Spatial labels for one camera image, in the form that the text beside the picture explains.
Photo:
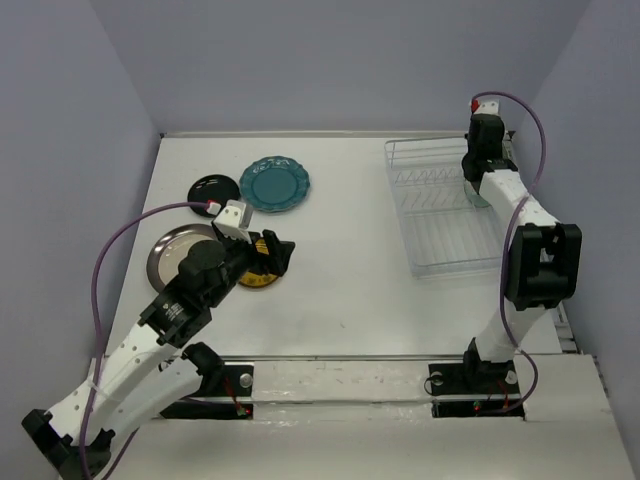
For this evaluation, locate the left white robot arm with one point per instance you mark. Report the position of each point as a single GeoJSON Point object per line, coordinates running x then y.
{"type": "Point", "coordinates": [157, 363]}

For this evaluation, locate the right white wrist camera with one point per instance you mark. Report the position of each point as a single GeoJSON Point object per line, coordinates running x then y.
{"type": "Point", "coordinates": [485, 107]}

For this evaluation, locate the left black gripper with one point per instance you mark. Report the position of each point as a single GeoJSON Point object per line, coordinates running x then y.
{"type": "Point", "coordinates": [280, 252]}

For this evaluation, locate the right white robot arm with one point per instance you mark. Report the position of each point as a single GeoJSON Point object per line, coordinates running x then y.
{"type": "Point", "coordinates": [540, 258]}

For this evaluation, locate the teal scalloped plate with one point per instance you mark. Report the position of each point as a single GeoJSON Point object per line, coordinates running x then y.
{"type": "Point", "coordinates": [274, 184]}

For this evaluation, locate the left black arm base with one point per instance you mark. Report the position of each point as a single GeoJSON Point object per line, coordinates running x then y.
{"type": "Point", "coordinates": [230, 399]}

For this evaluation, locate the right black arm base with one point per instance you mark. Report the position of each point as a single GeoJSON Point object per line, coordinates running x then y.
{"type": "Point", "coordinates": [456, 395]}

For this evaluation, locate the white wire dish rack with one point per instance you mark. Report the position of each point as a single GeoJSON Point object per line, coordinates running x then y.
{"type": "Point", "coordinates": [443, 233]}

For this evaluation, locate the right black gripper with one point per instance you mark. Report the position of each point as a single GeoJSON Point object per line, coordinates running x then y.
{"type": "Point", "coordinates": [502, 142]}

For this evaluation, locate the silver grey plate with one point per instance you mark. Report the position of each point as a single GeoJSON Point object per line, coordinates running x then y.
{"type": "Point", "coordinates": [166, 254]}

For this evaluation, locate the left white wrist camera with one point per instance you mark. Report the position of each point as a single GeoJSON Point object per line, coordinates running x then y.
{"type": "Point", "coordinates": [232, 219]}

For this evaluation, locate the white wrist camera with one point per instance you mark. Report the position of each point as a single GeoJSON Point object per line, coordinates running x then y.
{"type": "Point", "coordinates": [232, 219]}
{"type": "Point", "coordinates": [485, 107]}

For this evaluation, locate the light blue flower plate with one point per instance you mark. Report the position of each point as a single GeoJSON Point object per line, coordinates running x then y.
{"type": "Point", "coordinates": [474, 197]}

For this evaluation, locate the small black plate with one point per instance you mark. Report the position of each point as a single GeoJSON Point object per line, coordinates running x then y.
{"type": "Point", "coordinates": [215, 188]}

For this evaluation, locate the metal rail bar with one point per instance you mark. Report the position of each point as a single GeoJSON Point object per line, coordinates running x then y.
{"type": "Point", "coordinates": [410, 357]}

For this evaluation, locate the yellow amber plate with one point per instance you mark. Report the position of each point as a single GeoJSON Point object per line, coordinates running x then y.
{"type": "Point", "coordinates": [253, 280]}

